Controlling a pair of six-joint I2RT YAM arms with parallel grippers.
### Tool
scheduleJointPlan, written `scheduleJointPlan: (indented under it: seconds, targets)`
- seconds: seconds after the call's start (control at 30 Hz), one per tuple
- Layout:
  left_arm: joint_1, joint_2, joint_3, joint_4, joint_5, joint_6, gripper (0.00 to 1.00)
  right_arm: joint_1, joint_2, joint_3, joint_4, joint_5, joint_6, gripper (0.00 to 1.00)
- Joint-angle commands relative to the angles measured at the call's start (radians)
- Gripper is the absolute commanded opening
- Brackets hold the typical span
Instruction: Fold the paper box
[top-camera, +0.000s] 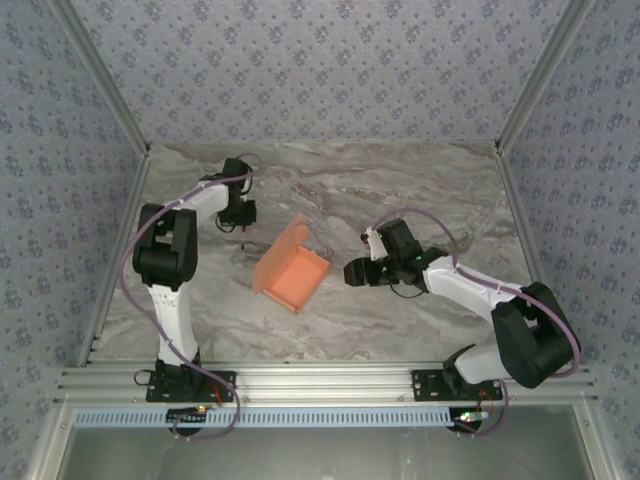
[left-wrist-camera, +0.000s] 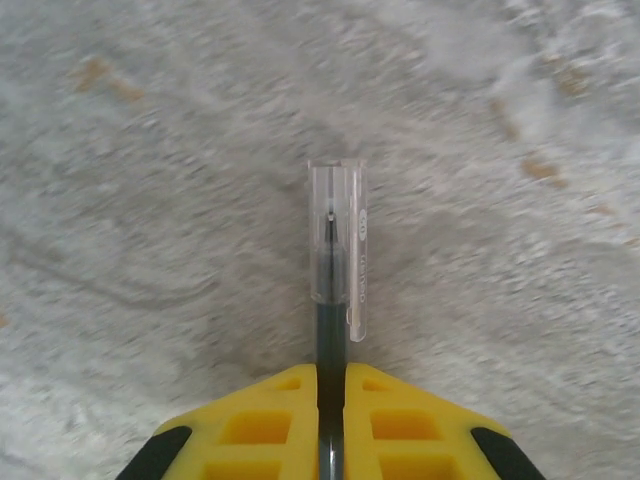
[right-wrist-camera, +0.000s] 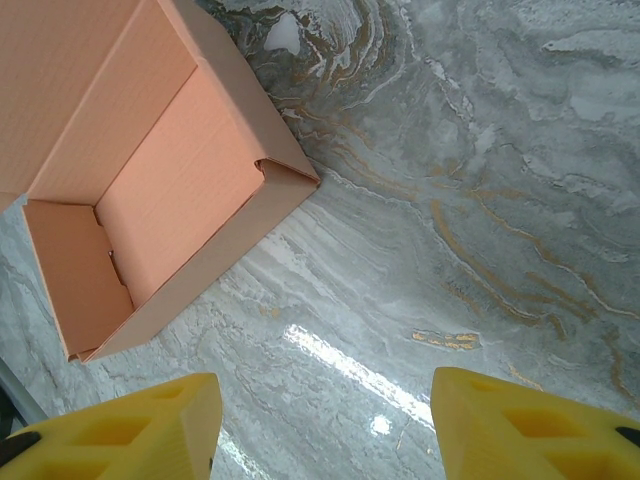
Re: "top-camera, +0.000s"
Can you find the orange paper box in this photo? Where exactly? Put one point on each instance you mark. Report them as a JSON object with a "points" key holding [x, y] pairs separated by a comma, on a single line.
{"points": [[295, 280]]}

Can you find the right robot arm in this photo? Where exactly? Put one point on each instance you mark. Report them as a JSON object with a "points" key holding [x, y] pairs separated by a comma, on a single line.
{"points": [[465, 285]]}

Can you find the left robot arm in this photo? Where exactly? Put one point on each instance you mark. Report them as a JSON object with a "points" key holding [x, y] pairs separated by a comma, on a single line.
{"points": [[167, 310]]}

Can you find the steel sheet panel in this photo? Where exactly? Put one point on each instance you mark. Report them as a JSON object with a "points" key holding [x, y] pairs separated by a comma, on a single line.
{"points": [[320, 455]]}

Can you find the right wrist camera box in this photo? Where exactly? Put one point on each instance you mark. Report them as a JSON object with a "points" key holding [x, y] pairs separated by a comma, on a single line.
{"points": [[374, 245]]}

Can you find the aluminium mounting rail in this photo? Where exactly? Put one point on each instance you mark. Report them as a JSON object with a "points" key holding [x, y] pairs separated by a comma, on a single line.
{"points": [[320, 385]]}

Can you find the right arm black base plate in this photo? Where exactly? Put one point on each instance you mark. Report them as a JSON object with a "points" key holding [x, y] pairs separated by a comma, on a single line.
{"points": [[430, 385]]}

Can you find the aluminium frame side rail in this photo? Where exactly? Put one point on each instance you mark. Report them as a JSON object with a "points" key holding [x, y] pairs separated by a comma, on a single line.
{"points": [[117, 250], [520, 215]]}

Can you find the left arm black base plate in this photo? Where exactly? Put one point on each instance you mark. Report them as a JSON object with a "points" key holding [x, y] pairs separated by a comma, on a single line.
{"points": [[165, 392]]}

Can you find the aluminium frame corner post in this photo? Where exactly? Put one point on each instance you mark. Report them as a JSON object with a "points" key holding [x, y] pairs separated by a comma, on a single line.
{"points": [[100, 75], [545, 70]]}

